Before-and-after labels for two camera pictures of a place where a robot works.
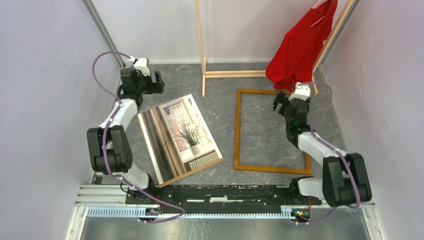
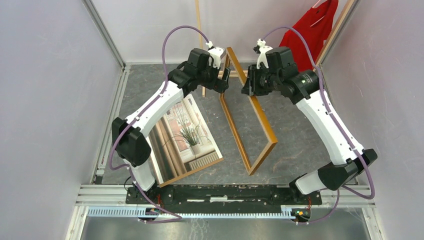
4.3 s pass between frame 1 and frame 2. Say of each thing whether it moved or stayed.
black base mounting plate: stayed
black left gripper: moved
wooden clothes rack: stayed
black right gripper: moved
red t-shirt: stayed
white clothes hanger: stayed
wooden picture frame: moved
